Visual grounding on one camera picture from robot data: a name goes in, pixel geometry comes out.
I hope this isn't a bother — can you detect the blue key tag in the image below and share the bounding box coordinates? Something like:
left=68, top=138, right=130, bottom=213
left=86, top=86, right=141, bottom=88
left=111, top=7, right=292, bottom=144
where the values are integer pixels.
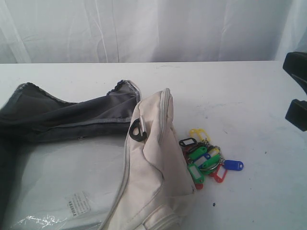
left=223, top=160, right=244, bottom=171

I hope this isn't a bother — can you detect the yellow key tag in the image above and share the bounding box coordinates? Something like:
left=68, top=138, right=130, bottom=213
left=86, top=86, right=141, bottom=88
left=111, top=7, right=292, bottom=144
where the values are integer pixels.
left=189, top=128, right=211, bottom=142

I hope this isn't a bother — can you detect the red key tag front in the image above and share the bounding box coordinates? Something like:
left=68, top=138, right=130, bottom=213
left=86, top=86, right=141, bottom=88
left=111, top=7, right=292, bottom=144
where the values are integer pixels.
left=209, top=164, right=228, bottom=183

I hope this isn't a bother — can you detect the black key tag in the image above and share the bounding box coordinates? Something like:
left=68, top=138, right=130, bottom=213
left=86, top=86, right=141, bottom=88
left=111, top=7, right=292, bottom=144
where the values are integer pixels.
left=179, top=138, right=197, bottom=147

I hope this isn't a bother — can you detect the green key tag front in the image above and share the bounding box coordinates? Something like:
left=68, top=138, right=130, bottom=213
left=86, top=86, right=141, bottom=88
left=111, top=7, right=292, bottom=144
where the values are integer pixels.
left=188, top=164, right=203, bottom=184

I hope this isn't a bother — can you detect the cream fabric duffel bag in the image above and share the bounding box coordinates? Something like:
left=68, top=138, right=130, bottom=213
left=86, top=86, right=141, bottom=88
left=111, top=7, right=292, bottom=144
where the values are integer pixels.
left=0, top=80, right=196, bottom=230

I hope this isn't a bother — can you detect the clear plastic packet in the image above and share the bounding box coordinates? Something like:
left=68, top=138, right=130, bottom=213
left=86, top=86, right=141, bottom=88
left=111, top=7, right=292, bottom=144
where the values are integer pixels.
left=5, top=136, right=125, bottom=230

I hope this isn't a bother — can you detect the white backdrop curtain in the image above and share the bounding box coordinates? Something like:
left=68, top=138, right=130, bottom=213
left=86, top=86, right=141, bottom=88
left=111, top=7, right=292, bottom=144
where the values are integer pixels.
left=0, top=0, right=307, bottom=63

